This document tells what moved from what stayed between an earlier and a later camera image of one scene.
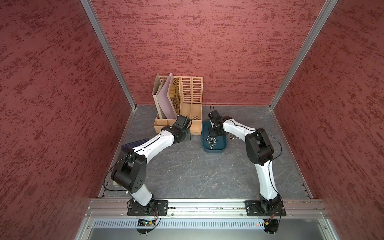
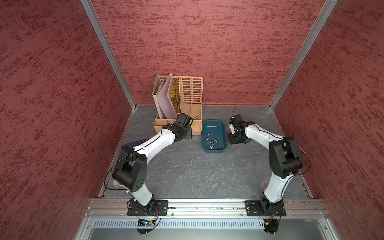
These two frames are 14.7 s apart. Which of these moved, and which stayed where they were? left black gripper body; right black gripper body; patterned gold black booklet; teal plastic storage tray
Moved: right black gripper body
Stayed: patterned gold black booklet; left black gripper body; teal plastic storage tray
